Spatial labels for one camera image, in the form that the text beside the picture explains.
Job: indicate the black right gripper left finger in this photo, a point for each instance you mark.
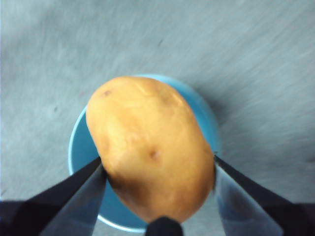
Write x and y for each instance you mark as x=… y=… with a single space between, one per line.
x=61 y=204

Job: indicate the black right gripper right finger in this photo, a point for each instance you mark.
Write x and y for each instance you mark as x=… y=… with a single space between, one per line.
x=246 y=204

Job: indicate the blue ribbed bowl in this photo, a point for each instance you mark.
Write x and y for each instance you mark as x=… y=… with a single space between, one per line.
x=81 y=147

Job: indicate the yellow-brown potato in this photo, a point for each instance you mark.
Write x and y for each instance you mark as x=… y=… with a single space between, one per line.
x=150 y=147

